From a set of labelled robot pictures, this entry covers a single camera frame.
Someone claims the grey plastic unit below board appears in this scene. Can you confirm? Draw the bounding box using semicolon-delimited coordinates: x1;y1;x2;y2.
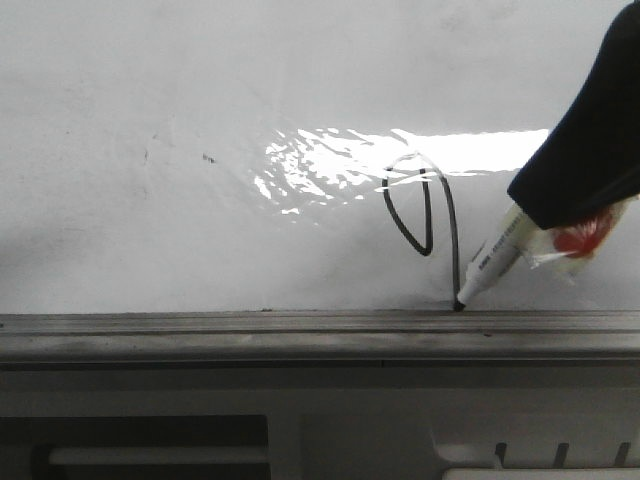
1;362;639;479

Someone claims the red magnet taped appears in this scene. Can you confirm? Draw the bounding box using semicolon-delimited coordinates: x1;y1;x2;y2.
523;196;637;280

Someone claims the white whiteboard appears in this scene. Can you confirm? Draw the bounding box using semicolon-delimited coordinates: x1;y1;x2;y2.
1;1;623;313

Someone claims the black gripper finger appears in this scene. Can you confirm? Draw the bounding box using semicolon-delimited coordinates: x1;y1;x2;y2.
507;3;639;230

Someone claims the white whiteboard marker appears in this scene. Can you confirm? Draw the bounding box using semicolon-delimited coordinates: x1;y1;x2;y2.
454;203;538;312

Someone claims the grey metal whiteboard tray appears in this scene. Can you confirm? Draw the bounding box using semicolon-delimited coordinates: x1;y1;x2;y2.
1;310;639;367

